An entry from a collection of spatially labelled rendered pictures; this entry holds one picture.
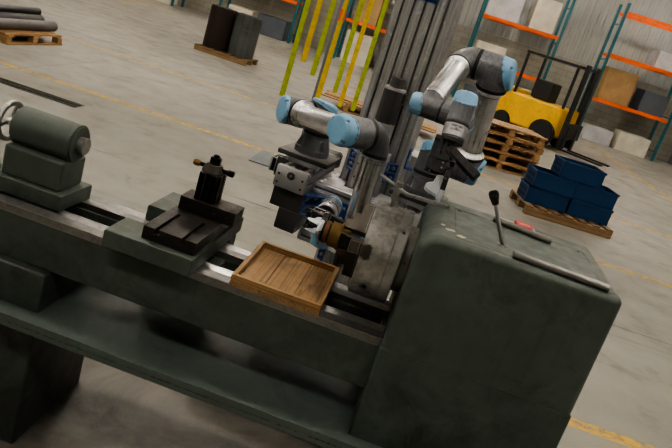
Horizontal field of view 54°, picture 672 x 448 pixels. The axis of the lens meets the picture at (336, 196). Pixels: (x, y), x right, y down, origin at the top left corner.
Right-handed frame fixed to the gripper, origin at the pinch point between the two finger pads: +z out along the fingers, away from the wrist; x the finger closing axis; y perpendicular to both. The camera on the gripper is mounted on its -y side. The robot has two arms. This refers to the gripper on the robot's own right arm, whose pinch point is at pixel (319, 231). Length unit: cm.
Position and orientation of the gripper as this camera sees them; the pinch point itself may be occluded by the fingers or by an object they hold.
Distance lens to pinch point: 214.3
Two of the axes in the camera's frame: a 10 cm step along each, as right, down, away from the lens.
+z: -1.8, 2.2, -9.6
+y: -9.4, -3.3, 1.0
